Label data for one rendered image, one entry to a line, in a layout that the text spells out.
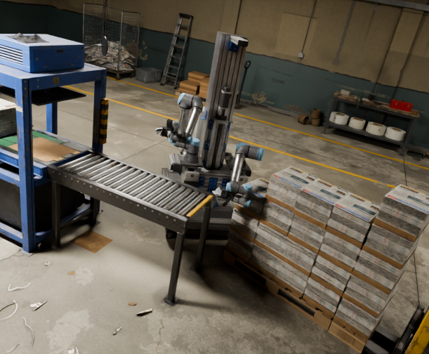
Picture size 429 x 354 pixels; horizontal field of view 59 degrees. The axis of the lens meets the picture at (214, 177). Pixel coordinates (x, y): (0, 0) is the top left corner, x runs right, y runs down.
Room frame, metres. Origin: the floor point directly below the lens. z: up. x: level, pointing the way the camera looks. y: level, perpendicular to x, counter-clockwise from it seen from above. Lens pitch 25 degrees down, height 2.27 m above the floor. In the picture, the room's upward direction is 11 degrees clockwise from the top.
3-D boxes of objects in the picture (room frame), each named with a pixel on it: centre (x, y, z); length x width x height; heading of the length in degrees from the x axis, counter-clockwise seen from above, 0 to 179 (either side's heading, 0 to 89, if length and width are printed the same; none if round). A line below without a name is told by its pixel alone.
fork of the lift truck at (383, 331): (2.66, -1.32, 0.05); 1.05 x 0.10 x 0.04; 53
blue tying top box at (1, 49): (3.19, 1.64, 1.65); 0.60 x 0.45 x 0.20; 160
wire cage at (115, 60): (10.34, 3.37, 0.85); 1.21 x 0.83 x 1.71; 70
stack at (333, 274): (2.89, -0.81, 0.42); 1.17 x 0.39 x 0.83; 53
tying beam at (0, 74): (3.19, 1.64, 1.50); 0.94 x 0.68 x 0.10; 160
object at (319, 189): (2.79, -0.91, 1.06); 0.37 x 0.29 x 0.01; 145
